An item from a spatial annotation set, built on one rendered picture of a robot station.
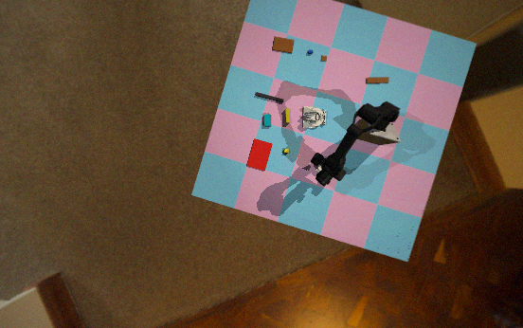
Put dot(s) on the brown flat bar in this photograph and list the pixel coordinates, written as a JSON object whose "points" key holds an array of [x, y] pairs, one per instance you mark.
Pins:
{"points": [[378, 80]]}

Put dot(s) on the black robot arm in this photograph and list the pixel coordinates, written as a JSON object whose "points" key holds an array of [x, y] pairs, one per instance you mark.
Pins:
{"points": [[379, 117]]}

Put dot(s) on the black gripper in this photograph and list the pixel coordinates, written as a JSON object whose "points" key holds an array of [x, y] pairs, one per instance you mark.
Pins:
{"points": [[317, 160]]}

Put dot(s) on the red flat rectangular plate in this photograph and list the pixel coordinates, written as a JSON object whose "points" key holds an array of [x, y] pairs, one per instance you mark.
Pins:
{"points": [[259, 154]]}

